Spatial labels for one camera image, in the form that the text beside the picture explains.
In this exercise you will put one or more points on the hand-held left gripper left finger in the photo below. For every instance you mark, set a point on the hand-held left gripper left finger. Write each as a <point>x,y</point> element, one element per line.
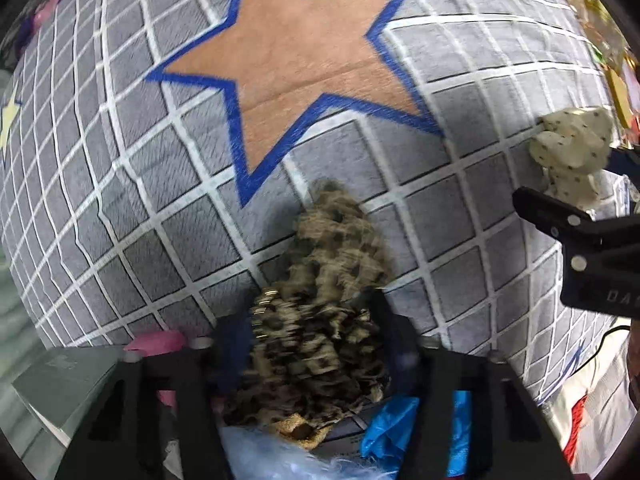
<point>227,345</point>

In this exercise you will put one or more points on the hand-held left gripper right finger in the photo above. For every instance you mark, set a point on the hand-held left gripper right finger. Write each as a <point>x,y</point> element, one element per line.
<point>400,345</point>

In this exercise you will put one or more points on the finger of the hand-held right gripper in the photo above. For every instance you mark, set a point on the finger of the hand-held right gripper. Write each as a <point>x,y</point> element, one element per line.
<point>550,215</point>
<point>625,162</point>

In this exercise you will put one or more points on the cream dotted cloth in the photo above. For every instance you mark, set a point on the cream dotted cloth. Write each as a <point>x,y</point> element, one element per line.
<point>570,145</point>

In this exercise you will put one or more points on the pink sponge with holes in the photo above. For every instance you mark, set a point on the pink sponge with holes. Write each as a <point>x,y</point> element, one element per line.
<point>155,340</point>

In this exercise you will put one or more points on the bright blue cloth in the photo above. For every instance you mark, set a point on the bright blue cloth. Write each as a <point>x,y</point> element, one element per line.
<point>385,425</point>

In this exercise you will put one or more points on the leopard print scarf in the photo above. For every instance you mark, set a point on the leopard print scarf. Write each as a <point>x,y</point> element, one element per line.
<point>325,280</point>

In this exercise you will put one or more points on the beige knitted cloth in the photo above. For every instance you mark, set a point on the beige knitted cloth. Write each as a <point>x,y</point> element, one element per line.
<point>300,427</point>

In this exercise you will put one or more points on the light blue fluffy scarf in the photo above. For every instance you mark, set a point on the light blue fluffy scarf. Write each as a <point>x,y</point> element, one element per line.
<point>270,455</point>

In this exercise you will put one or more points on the grey-green cardboard box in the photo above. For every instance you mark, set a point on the grey-green cardboard box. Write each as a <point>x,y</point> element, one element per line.
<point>55,385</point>

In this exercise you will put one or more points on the grey checked star blanket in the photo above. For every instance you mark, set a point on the grey checked star blanket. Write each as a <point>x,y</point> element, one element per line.
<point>150,210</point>

